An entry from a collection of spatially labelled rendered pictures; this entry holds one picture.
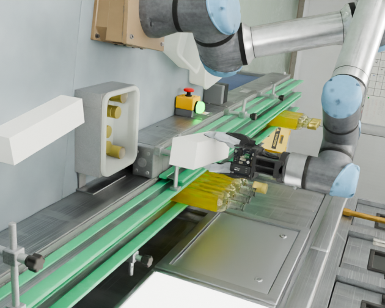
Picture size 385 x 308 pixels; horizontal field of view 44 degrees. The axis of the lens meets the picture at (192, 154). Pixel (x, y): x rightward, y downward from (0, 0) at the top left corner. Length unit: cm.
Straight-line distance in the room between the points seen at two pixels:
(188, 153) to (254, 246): 53
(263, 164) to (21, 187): 55
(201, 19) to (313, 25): 30
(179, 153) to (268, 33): 44
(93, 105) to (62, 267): 42
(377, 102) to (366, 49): 617
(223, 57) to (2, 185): 64
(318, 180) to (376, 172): 646
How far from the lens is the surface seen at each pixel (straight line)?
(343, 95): 98
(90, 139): 125
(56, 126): 111
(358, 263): 162
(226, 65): 134
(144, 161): 140
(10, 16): 107
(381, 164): 747
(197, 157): 107
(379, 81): 721
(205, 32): 126
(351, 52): 108
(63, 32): 120
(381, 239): 178
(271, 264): 142
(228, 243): 150
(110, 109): 131
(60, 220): 118
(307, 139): 749
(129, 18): 124
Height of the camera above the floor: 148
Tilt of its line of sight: 21 degrees down
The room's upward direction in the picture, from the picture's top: 102 degrees clockwise
